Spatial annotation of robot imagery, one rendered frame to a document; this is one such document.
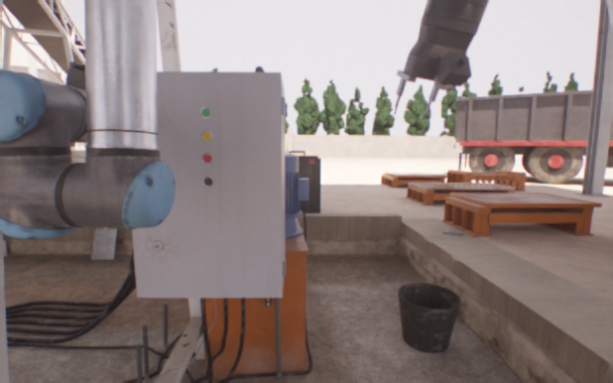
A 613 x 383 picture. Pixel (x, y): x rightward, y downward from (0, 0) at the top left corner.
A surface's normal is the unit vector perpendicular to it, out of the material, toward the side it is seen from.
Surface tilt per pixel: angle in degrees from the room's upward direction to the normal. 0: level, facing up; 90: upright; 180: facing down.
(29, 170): 90
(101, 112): 87
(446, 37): 122
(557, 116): 90
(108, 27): 87
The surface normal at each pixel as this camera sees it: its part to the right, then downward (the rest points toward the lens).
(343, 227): 0.03, 0.13
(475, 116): -0.52, 0.11
